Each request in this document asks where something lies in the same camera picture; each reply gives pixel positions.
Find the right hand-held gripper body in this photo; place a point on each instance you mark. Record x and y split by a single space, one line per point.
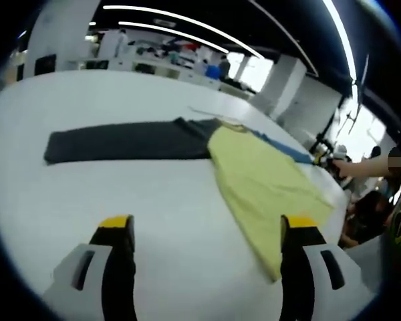
339 155

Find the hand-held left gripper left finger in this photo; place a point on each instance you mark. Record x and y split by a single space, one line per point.
117 264

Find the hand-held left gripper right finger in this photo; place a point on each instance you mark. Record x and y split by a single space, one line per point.
297 267

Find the yellow garment with contrast sleeves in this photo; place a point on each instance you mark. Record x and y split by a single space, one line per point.
254 174

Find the white template strip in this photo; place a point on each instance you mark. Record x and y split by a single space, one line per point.
204 112

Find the black metal stand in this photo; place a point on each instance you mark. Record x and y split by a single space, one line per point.
327 137

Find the white chair back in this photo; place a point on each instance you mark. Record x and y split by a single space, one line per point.
364 264

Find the white square pillar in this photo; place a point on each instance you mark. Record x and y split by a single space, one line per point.
60 36
282 83

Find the blue plastic bin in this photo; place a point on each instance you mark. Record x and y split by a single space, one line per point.
212 71

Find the long white counter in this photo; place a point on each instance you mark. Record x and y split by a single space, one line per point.
167 68

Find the long ceiling light strip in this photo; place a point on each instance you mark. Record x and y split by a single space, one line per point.
187 21

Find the short ceiling light strip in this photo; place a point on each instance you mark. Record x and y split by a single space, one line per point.
173 33

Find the black box by pillar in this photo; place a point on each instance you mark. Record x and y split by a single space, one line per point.
45 65

